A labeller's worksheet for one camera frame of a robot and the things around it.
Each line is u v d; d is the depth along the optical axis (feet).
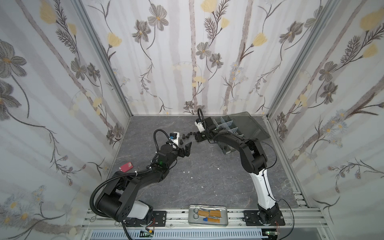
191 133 3.56
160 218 2.41
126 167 3.03
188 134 3.53
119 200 1.41
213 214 2.47
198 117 2.95
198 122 3.04
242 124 3.89
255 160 1.91
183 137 3.49
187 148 2.57
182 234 2.30
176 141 2.46
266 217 2.13
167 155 2.15
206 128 2.68
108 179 1.42
